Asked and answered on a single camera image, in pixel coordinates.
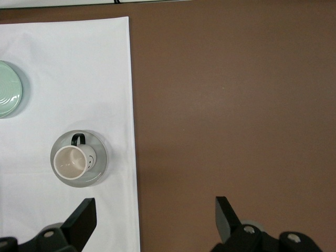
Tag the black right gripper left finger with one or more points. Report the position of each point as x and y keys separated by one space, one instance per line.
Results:
x=81 y=223

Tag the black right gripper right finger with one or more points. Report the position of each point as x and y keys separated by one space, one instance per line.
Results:
x=225 y=220

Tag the gray plate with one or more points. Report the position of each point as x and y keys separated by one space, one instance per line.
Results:
x=99 y=173

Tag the green plate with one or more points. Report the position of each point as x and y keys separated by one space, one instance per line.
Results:
x=8 y=89

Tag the white cloth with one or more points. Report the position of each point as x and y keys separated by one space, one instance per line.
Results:
x=78 y=78

